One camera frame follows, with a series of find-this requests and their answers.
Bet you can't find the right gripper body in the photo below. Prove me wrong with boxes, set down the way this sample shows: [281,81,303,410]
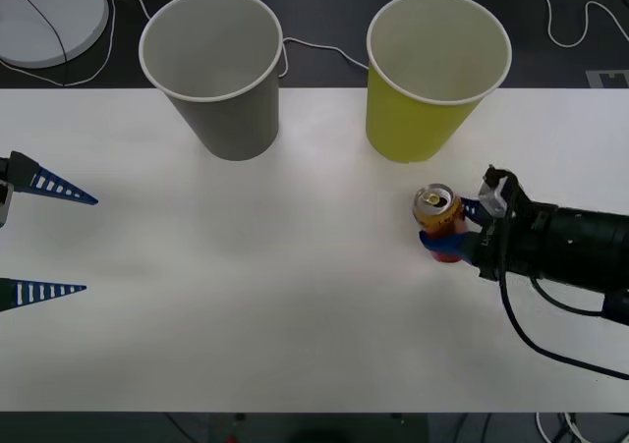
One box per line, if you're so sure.
[470,200,536,283]

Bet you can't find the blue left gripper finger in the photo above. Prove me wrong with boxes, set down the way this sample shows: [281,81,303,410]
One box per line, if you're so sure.
[9,150,99,206]
[0,277,88,314]

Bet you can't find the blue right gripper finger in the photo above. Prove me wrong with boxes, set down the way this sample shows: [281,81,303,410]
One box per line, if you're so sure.
[458,195,493,229]
[418,229,482,265]

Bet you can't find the red and yellow drink can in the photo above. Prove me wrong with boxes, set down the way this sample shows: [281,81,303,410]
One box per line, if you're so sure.
[411,183,468,264]

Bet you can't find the yellow-green plastic bin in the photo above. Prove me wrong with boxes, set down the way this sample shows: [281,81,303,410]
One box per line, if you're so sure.
[365,0,513,165]

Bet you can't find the white round disc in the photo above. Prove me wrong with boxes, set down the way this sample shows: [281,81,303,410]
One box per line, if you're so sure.
[0,0,111,69]

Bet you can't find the grey paper marker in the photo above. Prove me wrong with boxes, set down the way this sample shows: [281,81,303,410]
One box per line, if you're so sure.
[586,69,629,89]

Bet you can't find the grey plastic bin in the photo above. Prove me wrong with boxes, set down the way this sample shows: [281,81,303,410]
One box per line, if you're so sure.
[138,0,285,162]

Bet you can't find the thin white looped cable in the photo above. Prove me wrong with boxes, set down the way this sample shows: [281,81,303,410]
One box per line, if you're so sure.
[0,0,118,87]

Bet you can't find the thin black cable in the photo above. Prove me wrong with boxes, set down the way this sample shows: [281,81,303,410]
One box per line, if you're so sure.
[10,0,69,86]

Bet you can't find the white wavy cable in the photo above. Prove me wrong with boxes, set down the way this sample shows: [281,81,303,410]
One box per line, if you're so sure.
[537,0,629,49]

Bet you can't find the white cable bundle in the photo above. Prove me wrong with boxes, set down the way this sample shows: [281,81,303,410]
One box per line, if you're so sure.
[534,412,629,443]

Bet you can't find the white power strip cable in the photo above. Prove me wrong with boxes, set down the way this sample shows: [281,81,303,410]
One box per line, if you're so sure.
[128,0,371,79]

